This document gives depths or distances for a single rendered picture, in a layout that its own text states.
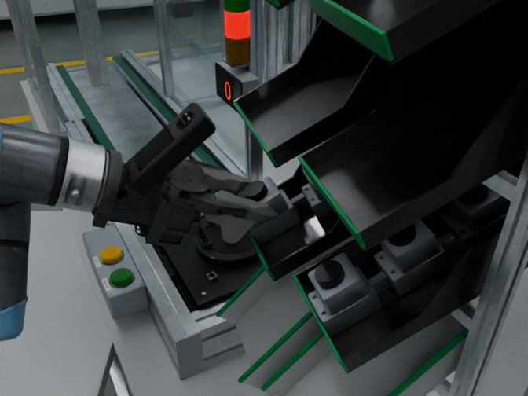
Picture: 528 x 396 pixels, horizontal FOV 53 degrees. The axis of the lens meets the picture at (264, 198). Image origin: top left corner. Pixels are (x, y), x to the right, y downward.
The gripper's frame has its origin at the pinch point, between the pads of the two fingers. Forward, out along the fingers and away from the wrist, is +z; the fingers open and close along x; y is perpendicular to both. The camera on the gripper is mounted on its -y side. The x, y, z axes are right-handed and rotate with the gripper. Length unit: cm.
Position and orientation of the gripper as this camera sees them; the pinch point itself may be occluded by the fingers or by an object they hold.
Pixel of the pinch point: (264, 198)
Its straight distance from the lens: 66.9
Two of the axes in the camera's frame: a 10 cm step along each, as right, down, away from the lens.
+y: -4.0, 8.2, 4.1
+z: 8.6, 1.9, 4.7
